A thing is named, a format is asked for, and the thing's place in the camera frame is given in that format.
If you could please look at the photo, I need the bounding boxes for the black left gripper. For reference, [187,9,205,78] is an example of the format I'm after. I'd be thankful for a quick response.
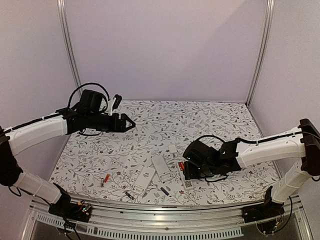
[86,111,136,133]

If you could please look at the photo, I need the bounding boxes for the white remote with QR label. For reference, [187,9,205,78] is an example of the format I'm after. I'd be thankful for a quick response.
[176,161,196,190]

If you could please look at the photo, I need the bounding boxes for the white remote control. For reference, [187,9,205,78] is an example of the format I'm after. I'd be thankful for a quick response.
[151,155,174,182]

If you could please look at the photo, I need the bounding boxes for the blue battery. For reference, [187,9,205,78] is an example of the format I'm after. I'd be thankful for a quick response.
[160,187,170,196]

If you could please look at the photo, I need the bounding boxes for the white remote with logo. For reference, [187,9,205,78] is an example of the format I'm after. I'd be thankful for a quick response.
[132,166,156,196]

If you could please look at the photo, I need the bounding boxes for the red battery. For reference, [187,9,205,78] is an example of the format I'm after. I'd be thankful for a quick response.
[103,173,110,183]

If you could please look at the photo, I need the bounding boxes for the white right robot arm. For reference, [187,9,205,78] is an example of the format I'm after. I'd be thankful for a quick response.
[182,118,320,218]

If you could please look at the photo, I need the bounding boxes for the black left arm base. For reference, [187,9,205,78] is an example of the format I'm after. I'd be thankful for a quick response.
[48,183,92,223]

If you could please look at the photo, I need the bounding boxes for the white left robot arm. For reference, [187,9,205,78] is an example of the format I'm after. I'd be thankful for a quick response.
[0,83,136,217]

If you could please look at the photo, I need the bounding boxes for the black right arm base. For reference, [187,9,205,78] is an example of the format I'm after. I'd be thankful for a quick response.
[241,186,285,235]

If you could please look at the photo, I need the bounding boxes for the red batteries in QR remote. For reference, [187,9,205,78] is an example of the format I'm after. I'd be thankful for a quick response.
[178,162,185,171]

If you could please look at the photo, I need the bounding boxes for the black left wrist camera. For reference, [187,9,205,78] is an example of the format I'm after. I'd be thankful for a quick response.
[112,94,123,110]

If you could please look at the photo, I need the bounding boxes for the aluminium front rail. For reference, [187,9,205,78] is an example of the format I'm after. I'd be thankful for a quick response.
[21,194,314,240]

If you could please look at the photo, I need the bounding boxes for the aluminium back left frame post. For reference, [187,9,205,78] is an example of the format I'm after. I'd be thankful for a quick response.
[56,0,82,88]

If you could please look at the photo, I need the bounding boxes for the aluminium frame post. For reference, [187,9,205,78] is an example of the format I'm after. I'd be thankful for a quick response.
[245,0,275,108]
[56,0,82,88]

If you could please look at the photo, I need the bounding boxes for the aluminium back right frame post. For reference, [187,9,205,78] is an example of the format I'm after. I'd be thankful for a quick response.
[245,0,275,108]

